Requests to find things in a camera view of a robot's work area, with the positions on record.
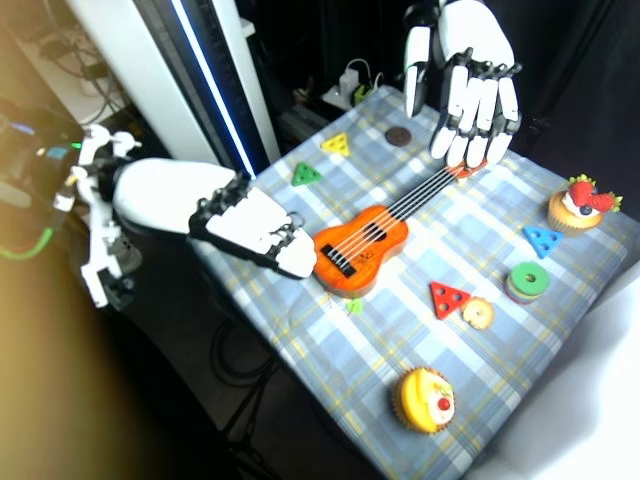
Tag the blue triangle block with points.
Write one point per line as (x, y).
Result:
(542, 239)

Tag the green triangle block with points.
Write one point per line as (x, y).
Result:
(305, 175)

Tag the small green plastic piece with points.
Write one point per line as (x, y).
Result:
(354, 306)

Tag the brown round cookie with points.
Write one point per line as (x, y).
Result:
(398, 135)

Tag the small orange toy guitar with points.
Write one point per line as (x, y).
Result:
(360, 245)

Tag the blue plaid tablecloth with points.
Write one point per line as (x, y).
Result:
(400, 340)

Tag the stack of coloured rings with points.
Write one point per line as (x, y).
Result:
(527, 282)

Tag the red triangle block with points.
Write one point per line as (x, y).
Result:
(445, 300)

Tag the strawberry toy cupcake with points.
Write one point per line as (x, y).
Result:
(575, 210)

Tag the white power adapter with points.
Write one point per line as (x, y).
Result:
(351, 82)

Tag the white column with blue stripe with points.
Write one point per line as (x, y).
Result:
(165, 75)

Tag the yellow toy cupcake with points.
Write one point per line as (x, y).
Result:
(422, 400)

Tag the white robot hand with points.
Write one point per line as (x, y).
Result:
(165, 192)
(475, 35)

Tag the yellow triangle block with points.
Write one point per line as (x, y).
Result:
(337, 144)

